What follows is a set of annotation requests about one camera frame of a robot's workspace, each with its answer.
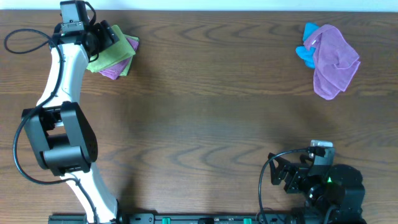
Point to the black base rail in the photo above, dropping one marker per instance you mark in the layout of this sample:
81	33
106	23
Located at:
149	218

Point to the crumpled purple cloth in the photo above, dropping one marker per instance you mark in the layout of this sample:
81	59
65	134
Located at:
336	62

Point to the blue cloth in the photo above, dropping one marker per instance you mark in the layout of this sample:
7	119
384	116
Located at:
301	51

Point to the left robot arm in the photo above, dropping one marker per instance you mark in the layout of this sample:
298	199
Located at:
59	133

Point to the folded purple cloth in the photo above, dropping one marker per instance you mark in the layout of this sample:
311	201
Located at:
114	71

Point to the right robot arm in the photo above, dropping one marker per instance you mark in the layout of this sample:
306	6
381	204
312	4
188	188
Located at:
333	193

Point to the green microfiber cloth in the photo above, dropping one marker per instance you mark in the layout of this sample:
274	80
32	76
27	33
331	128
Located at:
112	55

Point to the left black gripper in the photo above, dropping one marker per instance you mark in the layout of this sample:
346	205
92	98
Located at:
106	34

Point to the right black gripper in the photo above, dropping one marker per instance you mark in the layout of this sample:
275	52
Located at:
298	172

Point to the folded green cloth underneath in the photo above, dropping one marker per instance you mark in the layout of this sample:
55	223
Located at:
134	42

